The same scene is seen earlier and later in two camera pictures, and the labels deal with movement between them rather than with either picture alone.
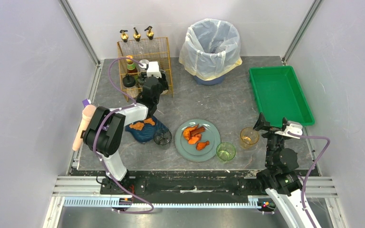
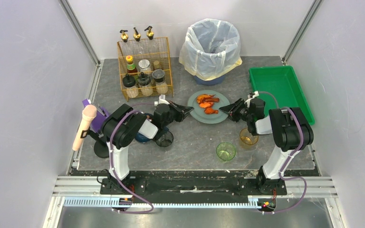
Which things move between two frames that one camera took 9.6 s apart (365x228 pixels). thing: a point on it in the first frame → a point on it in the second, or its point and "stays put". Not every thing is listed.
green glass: x=225 y=151 stays put
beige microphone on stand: x=88 y=113 stays put
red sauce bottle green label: x=130 y=65 stays put
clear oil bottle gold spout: x=125 y=47 stays put
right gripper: x=272 y=129 → x=240 y=109
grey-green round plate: x=189 y=151 → x=198 y=114
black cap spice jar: x=129 y=82 stays put
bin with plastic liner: x=210 y=51 stays put
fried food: x=193 y=134 → x=206 y=101
